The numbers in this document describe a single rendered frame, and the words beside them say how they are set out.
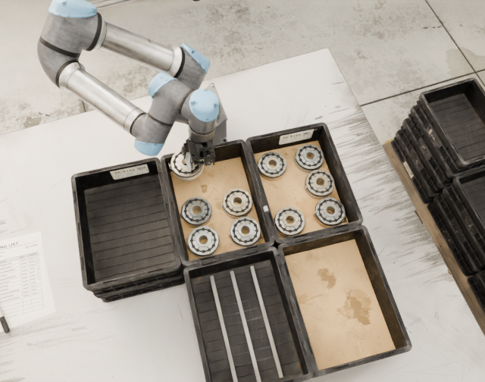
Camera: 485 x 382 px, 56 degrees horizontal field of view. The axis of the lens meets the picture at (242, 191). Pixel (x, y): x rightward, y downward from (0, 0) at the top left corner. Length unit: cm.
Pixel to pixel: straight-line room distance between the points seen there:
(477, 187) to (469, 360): 92
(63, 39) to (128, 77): 160
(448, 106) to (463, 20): 126
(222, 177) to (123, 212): 37
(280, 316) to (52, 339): 76
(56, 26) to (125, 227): 66
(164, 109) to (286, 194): 60
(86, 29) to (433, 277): 140
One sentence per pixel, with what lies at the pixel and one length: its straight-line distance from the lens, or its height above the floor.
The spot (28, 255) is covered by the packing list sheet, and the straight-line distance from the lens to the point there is 182.
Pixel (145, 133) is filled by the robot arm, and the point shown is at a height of 125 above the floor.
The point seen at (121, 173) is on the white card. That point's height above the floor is 90.
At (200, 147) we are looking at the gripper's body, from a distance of 128.
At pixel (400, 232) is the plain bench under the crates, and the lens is 181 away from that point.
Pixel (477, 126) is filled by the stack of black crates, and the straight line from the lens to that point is 245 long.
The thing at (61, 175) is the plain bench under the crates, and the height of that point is 70.
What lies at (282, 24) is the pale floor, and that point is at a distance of 325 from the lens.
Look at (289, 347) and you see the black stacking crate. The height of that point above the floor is 83.
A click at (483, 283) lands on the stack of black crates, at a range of 239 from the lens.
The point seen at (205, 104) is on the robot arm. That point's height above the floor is 135.
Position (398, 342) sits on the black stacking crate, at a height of 87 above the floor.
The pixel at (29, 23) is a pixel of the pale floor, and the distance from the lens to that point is 348.
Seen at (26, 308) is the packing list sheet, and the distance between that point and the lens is 177.
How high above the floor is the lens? 230
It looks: 66 degrees down
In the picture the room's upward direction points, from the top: 3 degrees clockwise
